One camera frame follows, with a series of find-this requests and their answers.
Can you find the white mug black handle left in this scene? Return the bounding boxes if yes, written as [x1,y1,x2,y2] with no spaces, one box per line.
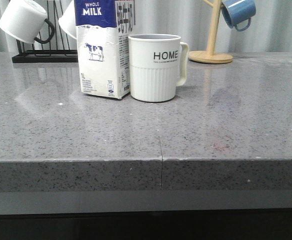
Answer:
[0,0,55,44]

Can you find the white mug black handle right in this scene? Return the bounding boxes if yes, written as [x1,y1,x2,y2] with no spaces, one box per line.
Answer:
[58,0,77,40]

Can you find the white mug black handle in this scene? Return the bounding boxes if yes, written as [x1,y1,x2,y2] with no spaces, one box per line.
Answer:
[0,0,55,44]
[58,0,77,40]

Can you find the wooden mug tree stand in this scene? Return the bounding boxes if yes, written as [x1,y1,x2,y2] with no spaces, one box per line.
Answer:
[188,0,233,64]

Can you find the white ribbed HOME mug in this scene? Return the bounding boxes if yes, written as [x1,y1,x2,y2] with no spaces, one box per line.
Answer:
[128,34,189,103]

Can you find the blue white milk carton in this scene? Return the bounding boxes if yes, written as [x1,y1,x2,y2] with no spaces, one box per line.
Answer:
[74,0,136,99]

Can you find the black wire mug rack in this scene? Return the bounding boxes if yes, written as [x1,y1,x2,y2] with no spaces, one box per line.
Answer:
[11,0,78,63]

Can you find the blue enamel mug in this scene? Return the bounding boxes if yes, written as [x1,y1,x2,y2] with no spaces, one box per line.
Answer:
[221,0,256,32]

